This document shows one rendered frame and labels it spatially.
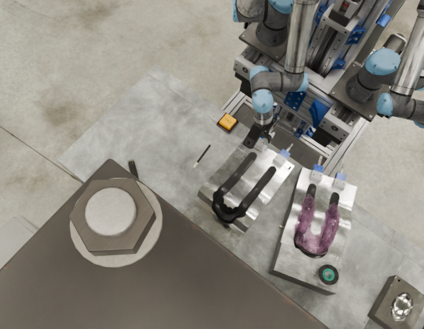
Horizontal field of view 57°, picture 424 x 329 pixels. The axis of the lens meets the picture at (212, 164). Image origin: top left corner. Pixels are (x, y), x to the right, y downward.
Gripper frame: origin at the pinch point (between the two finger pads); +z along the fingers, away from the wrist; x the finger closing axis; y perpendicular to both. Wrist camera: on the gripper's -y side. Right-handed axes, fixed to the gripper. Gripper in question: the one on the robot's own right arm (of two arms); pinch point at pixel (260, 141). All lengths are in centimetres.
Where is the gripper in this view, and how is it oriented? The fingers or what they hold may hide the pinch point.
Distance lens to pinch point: 175.1
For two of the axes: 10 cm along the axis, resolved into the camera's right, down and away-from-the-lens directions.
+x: -7.8, -5.3, 3.1
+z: 1.3, 3.5, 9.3
